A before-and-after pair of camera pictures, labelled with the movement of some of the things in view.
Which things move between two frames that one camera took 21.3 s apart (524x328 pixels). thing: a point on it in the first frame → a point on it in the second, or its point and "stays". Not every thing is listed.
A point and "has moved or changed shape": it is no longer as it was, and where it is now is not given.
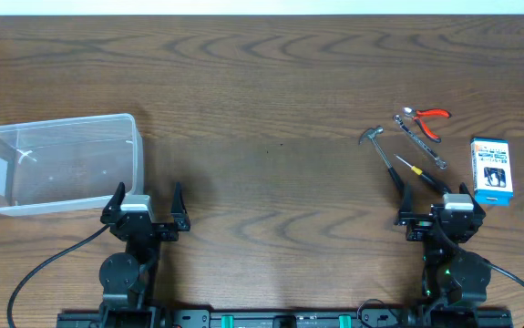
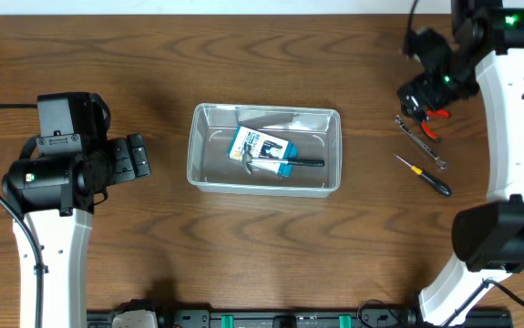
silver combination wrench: [441, 163] stays
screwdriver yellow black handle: [432, 180] stays
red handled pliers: [417, 114] stays
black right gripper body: [423, 224] → [436, 92]
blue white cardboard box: [491, 170] → [265, 147]
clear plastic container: [41, 165] has moved or changed shape
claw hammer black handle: [370, 134] → [247, 159]
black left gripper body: [143, 228] → [122, 160]
